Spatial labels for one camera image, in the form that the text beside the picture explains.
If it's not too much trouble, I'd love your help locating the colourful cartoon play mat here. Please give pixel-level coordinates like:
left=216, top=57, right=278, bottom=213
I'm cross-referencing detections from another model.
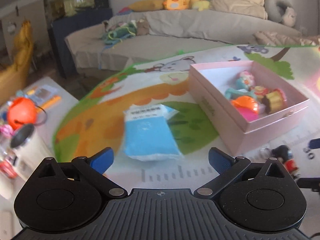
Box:
left=53, top=46, right=319, bottom=190

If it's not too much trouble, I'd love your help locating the pink round toy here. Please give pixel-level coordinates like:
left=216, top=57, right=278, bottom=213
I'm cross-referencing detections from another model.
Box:
left=236, top=107, right=259, bottom=122

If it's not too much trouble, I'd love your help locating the green knitted cloth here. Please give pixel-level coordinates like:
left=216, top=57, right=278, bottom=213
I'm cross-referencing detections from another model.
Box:
left=101, top=22, right=137, bottom=46

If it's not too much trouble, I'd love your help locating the cream steel mug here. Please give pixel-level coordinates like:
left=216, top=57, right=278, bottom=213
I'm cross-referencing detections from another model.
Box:
left=10, top=124, right=54, bottom=181

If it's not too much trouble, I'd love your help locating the yellow duck plush backpack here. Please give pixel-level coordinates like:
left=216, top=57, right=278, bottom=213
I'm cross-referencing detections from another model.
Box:
left=163, top=0, right=190, bottom=10

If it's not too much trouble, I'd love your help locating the orange pumpkin bucket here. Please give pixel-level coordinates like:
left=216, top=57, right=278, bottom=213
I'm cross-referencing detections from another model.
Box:
left=7, top=97, right=48, bottom=131

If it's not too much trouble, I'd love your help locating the pink doll figurine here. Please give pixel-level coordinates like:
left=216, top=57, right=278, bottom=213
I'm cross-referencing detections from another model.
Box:
left=0, top=124, right=14, bottom=138

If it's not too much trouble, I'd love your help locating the paper card sheet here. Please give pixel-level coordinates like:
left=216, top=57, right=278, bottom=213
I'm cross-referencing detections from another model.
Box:
left=28, top=85, right=58, bottom=106

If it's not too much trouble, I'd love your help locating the orange pencil box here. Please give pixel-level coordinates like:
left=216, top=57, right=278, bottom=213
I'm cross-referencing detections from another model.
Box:
left=40, top=95, right=61, bottom=109

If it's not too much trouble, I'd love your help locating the pink cardboard box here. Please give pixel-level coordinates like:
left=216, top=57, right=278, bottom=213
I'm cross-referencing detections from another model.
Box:
left=189, top=61, right=309, bottom=156

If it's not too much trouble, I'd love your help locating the yellow long pillow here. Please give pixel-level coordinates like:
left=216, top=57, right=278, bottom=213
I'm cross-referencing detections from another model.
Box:
left=128, top=0, right=164, bottom=12

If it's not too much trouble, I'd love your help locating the beige cushion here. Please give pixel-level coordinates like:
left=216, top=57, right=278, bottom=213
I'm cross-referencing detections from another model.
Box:
left=211, top=0, right=268, bottom=20

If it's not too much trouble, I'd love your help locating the orange egg capsule toy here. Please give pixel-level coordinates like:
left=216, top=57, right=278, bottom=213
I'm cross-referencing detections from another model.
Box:
left=230, top=96, right=259, bottom=110

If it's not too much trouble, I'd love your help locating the glass jar red label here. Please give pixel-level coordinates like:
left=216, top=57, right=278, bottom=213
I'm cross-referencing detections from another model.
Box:
left=1, top=138, right=18, bottom=179

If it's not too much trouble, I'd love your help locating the yellow cake toy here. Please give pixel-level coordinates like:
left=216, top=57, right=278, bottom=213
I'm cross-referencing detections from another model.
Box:
left=253, top=86, right=287, bottom=114

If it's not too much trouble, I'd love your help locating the pink flower face toy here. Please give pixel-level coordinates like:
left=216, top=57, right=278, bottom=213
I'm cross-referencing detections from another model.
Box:
left=239, top=71, right=255, bottom=87

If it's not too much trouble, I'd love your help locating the beige sofa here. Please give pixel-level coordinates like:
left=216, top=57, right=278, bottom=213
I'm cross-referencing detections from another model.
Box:
left=75, top=10, right=319, bottom=72

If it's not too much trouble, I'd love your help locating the yellow lounge chair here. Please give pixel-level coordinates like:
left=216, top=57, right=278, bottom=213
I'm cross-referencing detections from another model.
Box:
left=1, top=20, right=34, bottom=103

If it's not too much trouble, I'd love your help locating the brown plush toy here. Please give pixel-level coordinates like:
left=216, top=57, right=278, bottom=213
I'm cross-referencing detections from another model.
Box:
left=136, top=18, right=150, bottom=36

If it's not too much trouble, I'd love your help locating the teal toy handle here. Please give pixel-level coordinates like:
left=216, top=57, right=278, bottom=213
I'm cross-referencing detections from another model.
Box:
left=225, top=77, right=257, bottom=100

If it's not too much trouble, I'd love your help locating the red dress doll figurine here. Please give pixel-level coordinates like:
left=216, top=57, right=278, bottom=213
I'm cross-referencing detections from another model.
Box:
left=271, top=145, right=300, bottom=180

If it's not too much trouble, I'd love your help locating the grey neck pillow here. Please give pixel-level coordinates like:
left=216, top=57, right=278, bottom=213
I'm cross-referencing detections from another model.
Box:
left=265, top=0, right=297, bottom=28

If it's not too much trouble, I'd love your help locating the yellow duck plush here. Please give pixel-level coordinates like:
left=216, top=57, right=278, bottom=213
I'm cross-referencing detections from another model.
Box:
left=190, top=0, right=210, bottom=11

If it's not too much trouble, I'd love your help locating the blue wipes package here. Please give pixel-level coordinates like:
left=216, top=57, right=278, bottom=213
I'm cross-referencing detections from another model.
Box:
left=123, top=104, right=182, bottom=161

